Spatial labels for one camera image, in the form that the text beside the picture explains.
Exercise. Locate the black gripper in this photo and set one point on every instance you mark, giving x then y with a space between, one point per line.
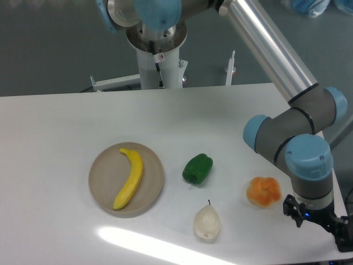
320 211

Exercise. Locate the yellow banana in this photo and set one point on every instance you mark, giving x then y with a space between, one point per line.
131 185

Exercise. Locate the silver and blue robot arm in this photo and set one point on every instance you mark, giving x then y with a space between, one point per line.
290 141

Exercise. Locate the beige round plate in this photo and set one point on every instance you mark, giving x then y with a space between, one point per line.
110 171

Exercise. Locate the white pear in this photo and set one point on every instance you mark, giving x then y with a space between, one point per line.
207 223

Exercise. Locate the green bell pepper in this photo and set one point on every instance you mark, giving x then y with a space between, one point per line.
197 169

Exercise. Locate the blue plastic bag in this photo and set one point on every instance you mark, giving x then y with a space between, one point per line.
313 9

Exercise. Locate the white pedestal right leg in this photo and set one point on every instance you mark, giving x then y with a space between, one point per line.
230 69

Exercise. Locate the white pedestal leg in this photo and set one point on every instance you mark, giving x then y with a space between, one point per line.
230 69
113 83

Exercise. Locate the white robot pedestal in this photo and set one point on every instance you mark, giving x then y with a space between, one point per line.
160 70

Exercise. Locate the white pedestal left leg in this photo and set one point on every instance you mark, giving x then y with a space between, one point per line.
113 83

